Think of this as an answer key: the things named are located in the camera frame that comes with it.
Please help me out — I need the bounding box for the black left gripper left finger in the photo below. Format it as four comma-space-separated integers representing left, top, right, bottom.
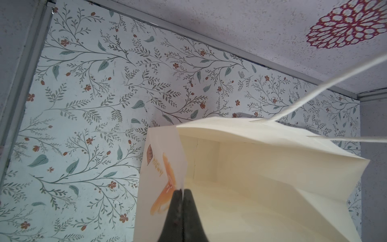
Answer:
158, 190, 183, 242

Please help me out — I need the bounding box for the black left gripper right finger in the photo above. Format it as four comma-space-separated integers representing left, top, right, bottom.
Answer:
182, 189, 209, 242

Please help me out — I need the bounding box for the printed paper bakery bag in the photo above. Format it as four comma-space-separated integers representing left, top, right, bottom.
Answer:
134, 54, 387, 242

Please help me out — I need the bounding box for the lavender cutting board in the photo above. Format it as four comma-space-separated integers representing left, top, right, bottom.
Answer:
236, 113, 260, 119

